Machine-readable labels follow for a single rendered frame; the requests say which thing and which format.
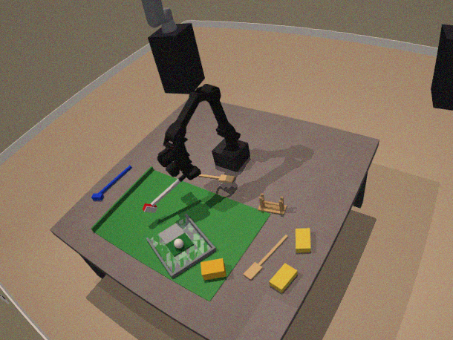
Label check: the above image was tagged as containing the green flat mat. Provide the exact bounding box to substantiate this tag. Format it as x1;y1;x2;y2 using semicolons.
94;170;270;301

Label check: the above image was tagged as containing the white golf ball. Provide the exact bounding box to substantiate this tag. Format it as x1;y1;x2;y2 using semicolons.
174;239;183;249

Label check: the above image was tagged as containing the blue golf putter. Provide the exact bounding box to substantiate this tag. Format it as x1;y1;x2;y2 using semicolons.
91;166;132;201

